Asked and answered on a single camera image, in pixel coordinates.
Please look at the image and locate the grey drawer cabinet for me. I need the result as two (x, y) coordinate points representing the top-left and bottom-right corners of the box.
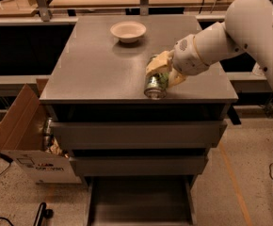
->
(39, 14), (239, 226)

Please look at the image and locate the clear sanitizer pump bottle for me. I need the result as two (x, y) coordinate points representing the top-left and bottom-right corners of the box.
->
(252, 63), (265, 76)

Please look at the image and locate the grey drawer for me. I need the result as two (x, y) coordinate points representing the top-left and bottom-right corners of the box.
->
(70, 156), (207, 176)
(51, 121), (227, 150)

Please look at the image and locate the white bowl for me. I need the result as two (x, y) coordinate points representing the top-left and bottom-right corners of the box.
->
(110, 22), (147, 43)

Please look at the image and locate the middle grey drawer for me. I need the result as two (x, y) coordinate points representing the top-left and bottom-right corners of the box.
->
(70, 156), (207, 176)

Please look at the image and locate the black device bottom left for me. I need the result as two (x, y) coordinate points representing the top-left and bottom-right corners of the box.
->
(33, 202), (54, 226)

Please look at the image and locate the green can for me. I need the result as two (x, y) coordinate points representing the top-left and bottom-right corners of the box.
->
(144, 55), (169, 100)

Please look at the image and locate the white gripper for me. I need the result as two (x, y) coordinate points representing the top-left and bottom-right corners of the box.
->
(146, 34), (209, 88)

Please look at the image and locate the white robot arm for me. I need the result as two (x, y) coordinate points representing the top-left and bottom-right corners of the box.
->
(146, 0), (273, 91)

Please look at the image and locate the cardboard box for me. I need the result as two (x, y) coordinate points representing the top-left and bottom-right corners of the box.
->
(0, 85), (81, 184)

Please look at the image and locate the top grey drawer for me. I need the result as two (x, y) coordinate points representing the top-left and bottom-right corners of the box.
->
(51, 121), (227, 150)

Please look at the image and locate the bottom open drawer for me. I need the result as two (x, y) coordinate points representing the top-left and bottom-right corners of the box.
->
(84, 176), (197, 226)

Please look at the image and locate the metal railing frame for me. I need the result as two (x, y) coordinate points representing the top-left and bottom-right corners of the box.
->
(0, 0), (273, 27)

